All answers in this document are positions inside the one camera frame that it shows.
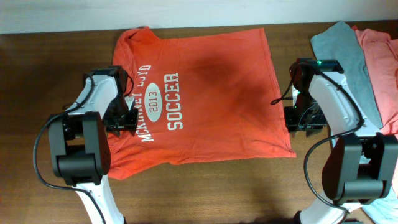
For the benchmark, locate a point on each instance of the orange soccer t-shirt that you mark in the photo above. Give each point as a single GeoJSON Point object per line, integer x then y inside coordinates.
{"type": "Point", "coordinates": [200, 99]}

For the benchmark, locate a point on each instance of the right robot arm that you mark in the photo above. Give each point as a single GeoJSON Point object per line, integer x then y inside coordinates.
{"type": "Point", "coordinates": [360, 167]}

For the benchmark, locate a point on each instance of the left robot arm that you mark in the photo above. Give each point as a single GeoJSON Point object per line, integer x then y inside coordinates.
{"type": "Point", "coordinates": [79, 148]}

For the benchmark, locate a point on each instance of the grey t-shirt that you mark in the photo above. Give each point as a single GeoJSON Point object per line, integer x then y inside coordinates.
{"type": "Point", "coordinates": [339, 42]}

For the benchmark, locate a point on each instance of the pink coral t-shirt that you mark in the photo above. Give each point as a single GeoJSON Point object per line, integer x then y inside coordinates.
{"type": "Point", "coordinates": [380, 53]}

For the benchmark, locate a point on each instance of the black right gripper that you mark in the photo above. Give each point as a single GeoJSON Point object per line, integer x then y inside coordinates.
{"type": "Point", "coordinates": [293, 125]}

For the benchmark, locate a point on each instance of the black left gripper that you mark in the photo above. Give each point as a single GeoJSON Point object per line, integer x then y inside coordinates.
{"type": "Point", "coordinates": [130, 124]}

